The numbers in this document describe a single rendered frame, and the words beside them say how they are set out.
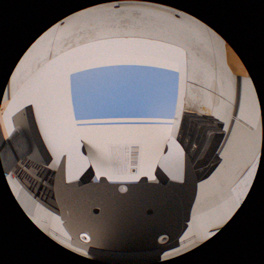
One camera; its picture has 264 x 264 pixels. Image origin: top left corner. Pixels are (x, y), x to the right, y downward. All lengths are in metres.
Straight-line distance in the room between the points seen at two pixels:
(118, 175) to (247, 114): 2.44
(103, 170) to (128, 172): 0.04
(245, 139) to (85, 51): 2.64
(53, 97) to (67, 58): 0.11
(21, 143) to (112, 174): 0.41
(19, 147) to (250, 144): 2.95
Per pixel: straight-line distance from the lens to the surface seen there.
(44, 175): 0.60
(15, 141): 0.46
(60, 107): 0.26
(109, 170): 0.15
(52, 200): 0.49
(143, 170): 0.15
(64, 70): 0.25
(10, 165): 0.46
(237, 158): 2.65
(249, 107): 2.44
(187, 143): 0.77
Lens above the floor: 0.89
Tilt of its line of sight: 61 degrees down
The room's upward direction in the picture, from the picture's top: 176 degrees clockwise
